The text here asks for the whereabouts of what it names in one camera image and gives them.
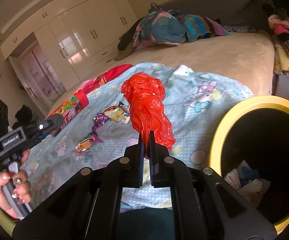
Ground yellow white snack wrapper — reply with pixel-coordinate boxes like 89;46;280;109
104;101;130;124

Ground purple candy wrapper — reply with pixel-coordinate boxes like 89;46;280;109
91;113;110;132

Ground red plastic bag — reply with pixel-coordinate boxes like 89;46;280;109
121;73;176;159

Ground orange candy wrapper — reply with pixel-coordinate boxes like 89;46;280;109
76;132;103;152

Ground red candy tube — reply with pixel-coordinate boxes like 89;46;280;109
48;89;89;137

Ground yellow rimmed black trash bin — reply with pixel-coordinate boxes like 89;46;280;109
208;95;289;233

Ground left hand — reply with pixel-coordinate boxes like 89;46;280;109
0;149;33;219

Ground hello kitty blue quilt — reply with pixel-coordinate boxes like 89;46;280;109
24;62;255;210

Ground red pink blanket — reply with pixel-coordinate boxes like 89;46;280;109
76;64;133;94

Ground pink hello kitty door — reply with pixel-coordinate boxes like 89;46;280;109
19;41;66;106

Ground dark brown garment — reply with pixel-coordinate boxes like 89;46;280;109
114;18;143;61

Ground blue floral crumpled clothes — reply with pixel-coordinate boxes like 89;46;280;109
132;3;187;50

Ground cream white wardrobe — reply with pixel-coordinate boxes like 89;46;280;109
1;0;137;89

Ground striped colourful garment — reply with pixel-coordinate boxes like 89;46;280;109
181;14;230;42

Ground beige bed mattress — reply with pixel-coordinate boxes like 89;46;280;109
48;31;276;116

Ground grey storage box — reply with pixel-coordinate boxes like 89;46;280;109
272;74;289;100

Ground grey bed headboard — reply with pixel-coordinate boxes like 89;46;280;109
161;0;271;33

